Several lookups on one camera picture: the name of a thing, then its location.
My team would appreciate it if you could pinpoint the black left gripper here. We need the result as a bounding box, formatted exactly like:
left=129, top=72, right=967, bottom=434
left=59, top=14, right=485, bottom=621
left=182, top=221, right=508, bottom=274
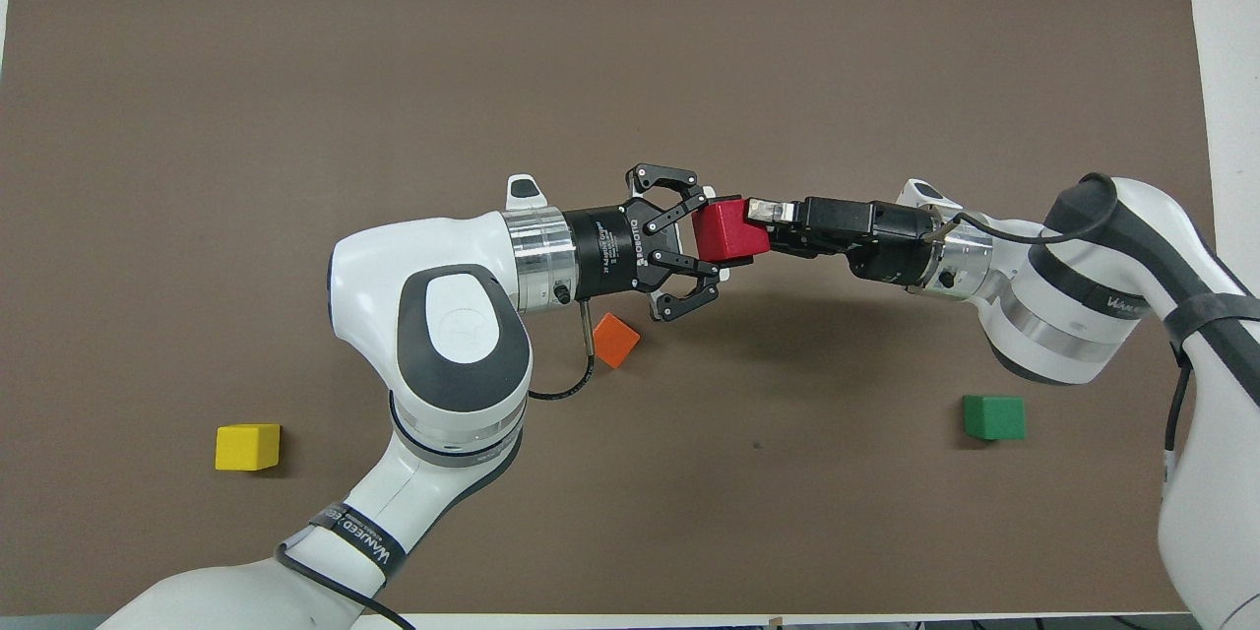
left=563, top=162, right=726, bottom=323

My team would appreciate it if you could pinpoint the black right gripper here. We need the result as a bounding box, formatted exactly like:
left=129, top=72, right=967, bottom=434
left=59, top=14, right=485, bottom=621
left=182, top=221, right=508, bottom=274
left=745, top=197, right=946, bottom=286

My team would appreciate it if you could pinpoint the red cube block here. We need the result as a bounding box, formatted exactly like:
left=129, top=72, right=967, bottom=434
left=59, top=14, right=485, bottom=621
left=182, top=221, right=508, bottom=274
left=692, top=198, right=772, bottom=267

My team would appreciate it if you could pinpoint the orange cube block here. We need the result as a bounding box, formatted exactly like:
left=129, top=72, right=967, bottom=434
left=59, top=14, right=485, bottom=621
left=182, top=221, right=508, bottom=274
left=591, top=312, right=641, bottom=370

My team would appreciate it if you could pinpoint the green cube block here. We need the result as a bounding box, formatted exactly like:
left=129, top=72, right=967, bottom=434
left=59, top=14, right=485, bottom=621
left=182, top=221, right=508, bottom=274
left=962, top=395, right=1027, bottom=441

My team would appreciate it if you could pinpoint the yellow cube block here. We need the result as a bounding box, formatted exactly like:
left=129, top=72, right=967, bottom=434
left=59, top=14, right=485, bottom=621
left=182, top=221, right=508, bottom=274
left=215, top=423, right=282, bottom=472

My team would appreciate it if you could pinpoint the brown table mat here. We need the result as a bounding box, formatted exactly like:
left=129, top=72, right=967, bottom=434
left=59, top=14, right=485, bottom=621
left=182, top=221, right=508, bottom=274
left=0, top=0, right=1217, bottom=616

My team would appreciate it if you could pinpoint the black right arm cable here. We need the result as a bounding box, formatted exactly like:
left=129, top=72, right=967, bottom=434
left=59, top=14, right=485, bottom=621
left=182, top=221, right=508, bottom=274
left=925, top=172, right=1197, bottom=459

